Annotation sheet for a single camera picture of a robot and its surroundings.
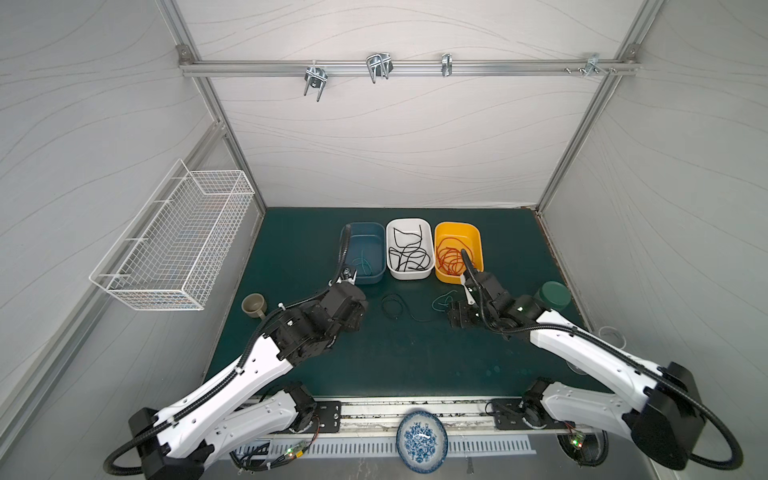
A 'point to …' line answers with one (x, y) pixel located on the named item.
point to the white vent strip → (378, 446)
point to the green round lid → (554, 295)
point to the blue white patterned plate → (422, 441)
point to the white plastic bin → (411, 225)
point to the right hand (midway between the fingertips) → (461, 303)
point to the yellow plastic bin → (471, 233)
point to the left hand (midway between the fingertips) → (351, 297)
